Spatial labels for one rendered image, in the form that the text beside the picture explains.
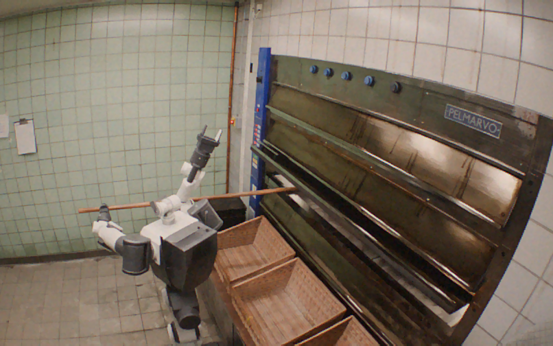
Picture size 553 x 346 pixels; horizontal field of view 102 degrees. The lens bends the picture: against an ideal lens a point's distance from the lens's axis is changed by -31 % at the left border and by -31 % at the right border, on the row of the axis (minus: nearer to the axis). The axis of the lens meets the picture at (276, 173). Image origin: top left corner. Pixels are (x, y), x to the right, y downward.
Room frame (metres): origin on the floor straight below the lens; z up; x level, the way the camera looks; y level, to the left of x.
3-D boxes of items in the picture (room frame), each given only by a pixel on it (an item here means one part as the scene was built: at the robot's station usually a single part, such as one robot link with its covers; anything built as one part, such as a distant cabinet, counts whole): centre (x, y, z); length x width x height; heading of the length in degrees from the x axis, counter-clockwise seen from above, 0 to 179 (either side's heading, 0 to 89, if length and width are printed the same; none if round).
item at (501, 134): (1.53, -0.37, 1.99); 1.80 x 0.08 x 0.21; 28
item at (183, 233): (1.11, 0.40, 1.26); 0.34 x 0.30 x 0.36; 150
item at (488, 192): (1.52, -0.35, 1.80); 1.79 x 0.11 x 0.19; 28
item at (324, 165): (1.52, -0.35, 1.54); 1.79 x 0.11 x 0.19; 28
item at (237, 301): (1.37, -0.12, 0.72); 0.56 x 0.49 x 0.28; 29
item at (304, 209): (1.53, -0.37, 1.16); 1.80 x 0.06 x 0.04; 28
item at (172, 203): (1.15, 0.45, 1.46); 0.10 x 0.07 x 0.09; 150
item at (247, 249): (1.89, 0.16, 0.72); 0.56 x 0.49 x 0.28; 28
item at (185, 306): (1.07, 0.41, 0.99); 0.28 x 0.13 x 0.18; 29
